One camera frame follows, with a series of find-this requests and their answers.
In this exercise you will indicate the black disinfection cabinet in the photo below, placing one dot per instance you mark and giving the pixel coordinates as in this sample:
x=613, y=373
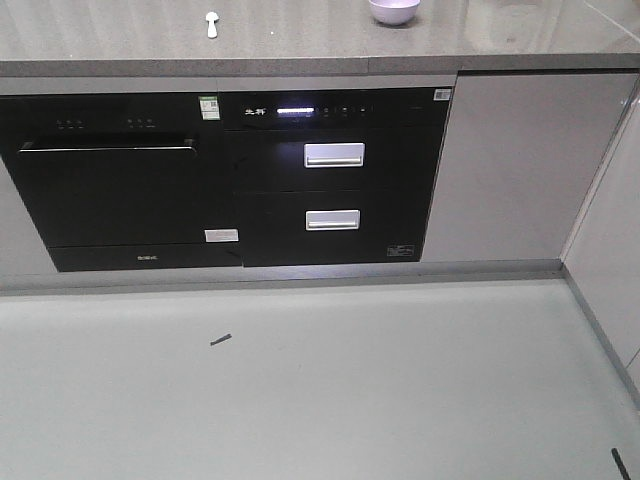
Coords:
x=265, y=133

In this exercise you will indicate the lower silver drawer handle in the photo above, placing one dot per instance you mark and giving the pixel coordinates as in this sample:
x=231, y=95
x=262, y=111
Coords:
x=332, y=220

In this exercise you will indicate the grey cabinet door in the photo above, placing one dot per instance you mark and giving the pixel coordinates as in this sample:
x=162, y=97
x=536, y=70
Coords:
x=519, y=155

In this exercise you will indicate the lilac plastic bowl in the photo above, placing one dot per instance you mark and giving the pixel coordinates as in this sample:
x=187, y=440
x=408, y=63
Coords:
x=394, y=12

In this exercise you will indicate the black floor tape strip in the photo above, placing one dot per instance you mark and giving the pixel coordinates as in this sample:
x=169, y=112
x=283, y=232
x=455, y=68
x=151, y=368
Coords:
x=620, y=464
x=220, y=339

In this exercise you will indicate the silver drawer handle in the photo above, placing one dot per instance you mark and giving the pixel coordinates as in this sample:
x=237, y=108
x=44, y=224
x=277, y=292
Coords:
x=334, y=155
x=332, y=220

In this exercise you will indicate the upper silver drawer handle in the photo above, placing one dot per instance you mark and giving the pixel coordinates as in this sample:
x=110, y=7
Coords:
x=334, y=155

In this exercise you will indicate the light green plastic spoon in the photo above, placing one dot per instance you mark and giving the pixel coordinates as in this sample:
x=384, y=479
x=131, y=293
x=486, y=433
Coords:
x=211, y=18

